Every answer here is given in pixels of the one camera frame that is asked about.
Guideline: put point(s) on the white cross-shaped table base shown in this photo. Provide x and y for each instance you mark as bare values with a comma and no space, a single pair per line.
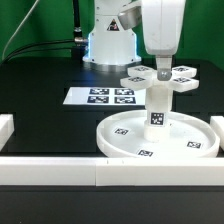
143,77

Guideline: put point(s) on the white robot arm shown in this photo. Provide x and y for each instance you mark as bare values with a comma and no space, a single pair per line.
112,44

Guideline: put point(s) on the black vertical cable connector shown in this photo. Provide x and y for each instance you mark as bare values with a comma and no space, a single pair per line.
77,30

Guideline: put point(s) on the white front fence bar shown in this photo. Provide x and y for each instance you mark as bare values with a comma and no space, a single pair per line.
110,171

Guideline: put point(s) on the white left fence block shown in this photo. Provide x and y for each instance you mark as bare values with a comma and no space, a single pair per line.
6,128

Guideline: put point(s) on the white marker sheet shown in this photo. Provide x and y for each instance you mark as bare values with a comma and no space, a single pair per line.
104,96

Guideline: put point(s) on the white round table top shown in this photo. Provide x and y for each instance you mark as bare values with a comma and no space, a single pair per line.
170,136

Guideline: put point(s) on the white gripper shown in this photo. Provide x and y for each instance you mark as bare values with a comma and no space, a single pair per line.
162,23

